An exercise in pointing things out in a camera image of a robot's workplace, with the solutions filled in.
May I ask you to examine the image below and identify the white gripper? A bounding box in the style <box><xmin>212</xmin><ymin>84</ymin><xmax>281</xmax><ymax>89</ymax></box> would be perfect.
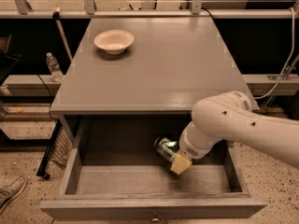
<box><xmin>170</xmin><ymin>133</ymin><xmax>215</xmax><ymax>175</ymax></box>

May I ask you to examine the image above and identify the green soda can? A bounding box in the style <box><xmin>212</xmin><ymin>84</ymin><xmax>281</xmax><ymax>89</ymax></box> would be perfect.
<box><xmin>154</xmin><ymin>136</ymin><xmax>179</xmax><ymax>162</ymax></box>

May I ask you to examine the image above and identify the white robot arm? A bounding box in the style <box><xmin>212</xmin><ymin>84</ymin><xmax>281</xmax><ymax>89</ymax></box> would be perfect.
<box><xmin>171</xmin><ymin>91</ymin><xmax>299</xmax><ymax>175</ymax></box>

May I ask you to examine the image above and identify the metal drawer knob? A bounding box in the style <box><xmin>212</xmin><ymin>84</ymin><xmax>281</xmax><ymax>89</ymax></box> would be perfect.
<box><xmin>151</xmin><ymin>212</ymin><xmax>160</xmax><ymax>223</ymax></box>

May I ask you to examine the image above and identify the grey open top drawer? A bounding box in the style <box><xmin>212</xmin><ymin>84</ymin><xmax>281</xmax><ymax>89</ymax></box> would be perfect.
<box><xmin>40</xmin><ymin>119</ymin><xmax>266</xmax><ymax>221</ymax></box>

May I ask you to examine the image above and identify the grey cabinet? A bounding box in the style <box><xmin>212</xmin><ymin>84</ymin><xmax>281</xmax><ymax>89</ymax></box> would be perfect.
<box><xmin>50</xmin><ymin>17</ymin><xmax>249</xmax><ymax>136</ymax></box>

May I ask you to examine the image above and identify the white paper bowl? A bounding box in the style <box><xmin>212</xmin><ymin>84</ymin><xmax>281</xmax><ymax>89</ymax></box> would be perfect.
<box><xmin>93</xmin><ymin>30</ymin><xmax>135</xmax><ymax>55</ymax></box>

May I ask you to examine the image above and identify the clear plastic water bottle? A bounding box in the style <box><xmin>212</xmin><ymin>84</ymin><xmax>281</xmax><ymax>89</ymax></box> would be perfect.
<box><xmin>46</xmin><ymin>52</ymin><xmax>63</xmax><ymax>82</ymax></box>

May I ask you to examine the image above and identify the grey sneaker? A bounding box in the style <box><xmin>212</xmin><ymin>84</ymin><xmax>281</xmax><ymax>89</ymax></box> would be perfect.
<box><xmin>0</xmin><ymin>175</ymin><xmax>27</xmax><ymax>214</ymax></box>

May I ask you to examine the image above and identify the wooden stick with black band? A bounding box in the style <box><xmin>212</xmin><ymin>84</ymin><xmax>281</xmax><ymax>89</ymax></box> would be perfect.
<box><xmin>52</xmin><ymin>7</ymin><xmax>73</xmax><ymax>63</ymax></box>

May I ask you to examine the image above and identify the white cable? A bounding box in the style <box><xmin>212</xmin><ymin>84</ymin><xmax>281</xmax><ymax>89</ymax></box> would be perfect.
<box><xmin>253</xmin><ymin>7</ymin><xmax>296</xmax><ymax>101</ymax></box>

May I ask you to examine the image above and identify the black cable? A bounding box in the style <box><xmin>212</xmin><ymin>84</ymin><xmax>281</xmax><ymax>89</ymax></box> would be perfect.
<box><xmin>18</xmin><ymin>63</ymin><xmax>57</xmax><ymax>119</ymax></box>

